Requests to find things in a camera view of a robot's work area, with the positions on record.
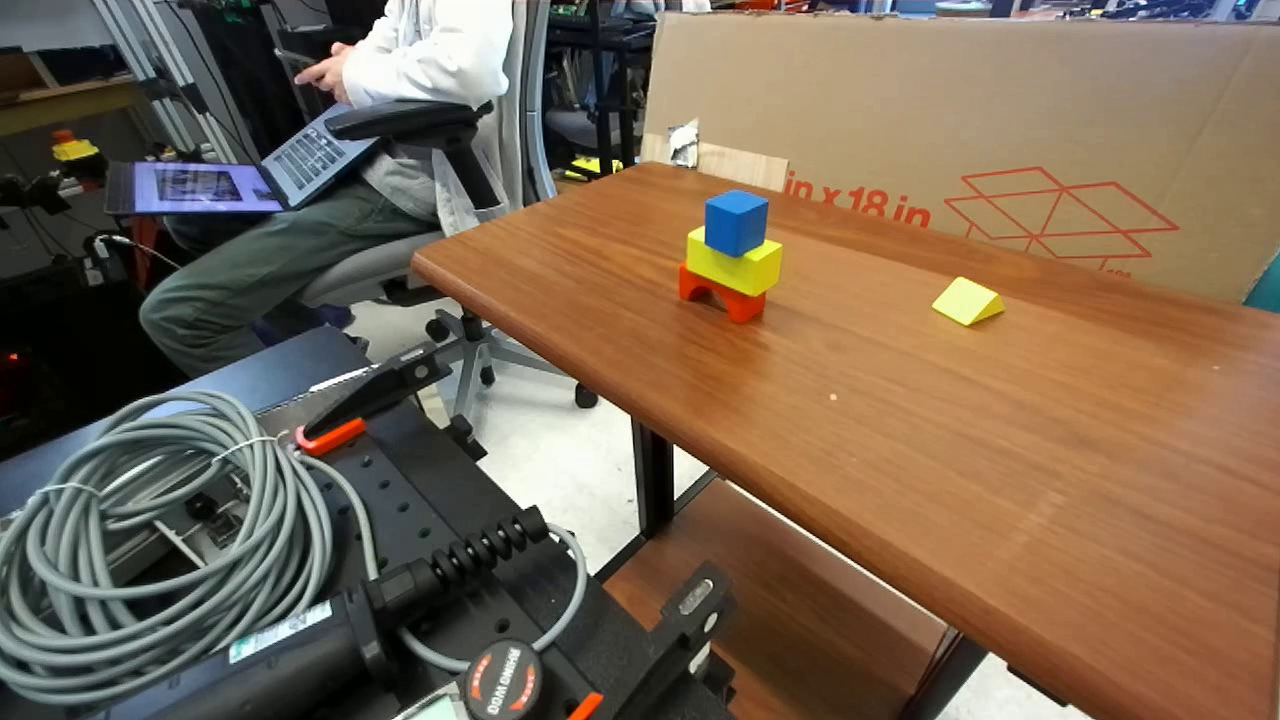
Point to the yellow object on shelf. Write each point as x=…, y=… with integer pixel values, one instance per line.
x=79, y=148

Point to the large flat cardboard box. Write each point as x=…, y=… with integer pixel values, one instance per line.
x=933, y=105

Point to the wooden lower shelf board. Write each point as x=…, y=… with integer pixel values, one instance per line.
x=786, y=625

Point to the orange arch toy block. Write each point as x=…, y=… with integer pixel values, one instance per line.
x=739, y=304

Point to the yellow wedge toy block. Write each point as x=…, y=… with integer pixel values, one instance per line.
x=964, y=303

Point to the open laptop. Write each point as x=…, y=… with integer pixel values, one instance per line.
x=314, y=157

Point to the teal object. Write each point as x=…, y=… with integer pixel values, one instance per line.
x=1269, y=287

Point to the grey office chair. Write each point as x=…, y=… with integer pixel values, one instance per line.
x=403, y=261

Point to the person's hand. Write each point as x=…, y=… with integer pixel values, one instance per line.
x=326, y=73

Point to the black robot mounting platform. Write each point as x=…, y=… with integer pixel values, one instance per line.
x=426, y=494

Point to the seated person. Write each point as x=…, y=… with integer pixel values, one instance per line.
x=264, y=261

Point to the blue toy cube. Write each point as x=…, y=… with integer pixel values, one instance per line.
x=732, y=223

